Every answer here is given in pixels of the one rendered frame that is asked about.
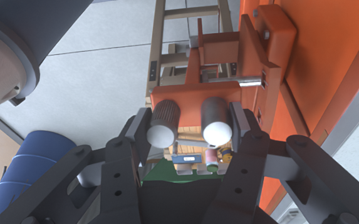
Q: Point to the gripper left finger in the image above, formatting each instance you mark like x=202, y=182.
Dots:
x=117, y=186

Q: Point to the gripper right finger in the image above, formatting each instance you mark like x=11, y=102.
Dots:
x=244, y=186

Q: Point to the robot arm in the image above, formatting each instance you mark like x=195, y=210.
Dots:
x=14, y=34

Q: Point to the grey metal crank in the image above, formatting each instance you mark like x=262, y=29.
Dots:
x=191, y=144

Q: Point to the grey smooth round hub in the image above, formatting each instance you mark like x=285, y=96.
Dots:
x=216, y=118

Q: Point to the light wooden plank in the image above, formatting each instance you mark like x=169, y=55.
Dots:
x=191, y=133

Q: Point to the grey metal rod lever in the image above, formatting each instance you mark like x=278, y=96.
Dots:
x=241, y=80

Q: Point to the orange drill body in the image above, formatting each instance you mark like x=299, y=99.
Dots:
x=322, y=56

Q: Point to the yellow and blue tin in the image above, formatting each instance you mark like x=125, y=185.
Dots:
x=226, y=154

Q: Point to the red tin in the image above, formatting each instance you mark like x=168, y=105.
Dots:
x=211, y=157

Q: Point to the green mat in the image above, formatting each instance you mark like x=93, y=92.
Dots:
x=163, y=175

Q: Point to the blue labelled box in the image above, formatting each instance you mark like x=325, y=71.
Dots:
x=186, y=159

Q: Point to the dark ribbed round knob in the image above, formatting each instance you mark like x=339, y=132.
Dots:
x=166, y=116

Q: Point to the blue steel drum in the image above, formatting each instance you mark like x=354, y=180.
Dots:
x=26, y=168

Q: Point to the grey metal beam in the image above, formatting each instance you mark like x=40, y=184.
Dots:
x=353, y=105

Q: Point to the small grey square knob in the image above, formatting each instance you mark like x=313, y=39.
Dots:
x=193, y=41

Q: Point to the tan wooden ladder frame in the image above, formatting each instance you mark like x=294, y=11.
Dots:
x=156, y=40

